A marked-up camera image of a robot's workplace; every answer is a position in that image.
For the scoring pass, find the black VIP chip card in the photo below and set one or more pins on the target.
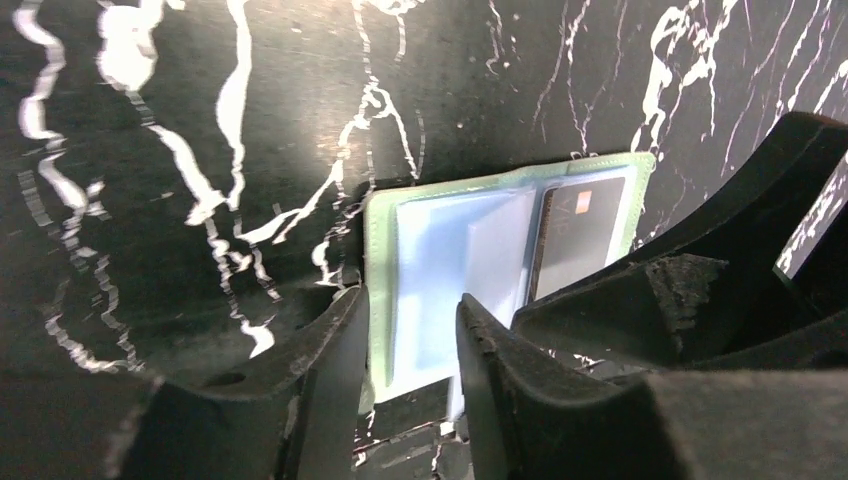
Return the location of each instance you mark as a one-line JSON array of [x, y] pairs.
[[576, 228]]

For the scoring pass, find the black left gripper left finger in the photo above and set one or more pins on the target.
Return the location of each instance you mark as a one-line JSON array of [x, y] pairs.
[[289, 413]]

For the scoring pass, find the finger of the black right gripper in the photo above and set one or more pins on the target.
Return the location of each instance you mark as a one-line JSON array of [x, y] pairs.
[[688, 313], [748, 221]]

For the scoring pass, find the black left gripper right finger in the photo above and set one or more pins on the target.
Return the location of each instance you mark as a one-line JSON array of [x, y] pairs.
[[775, 411]]

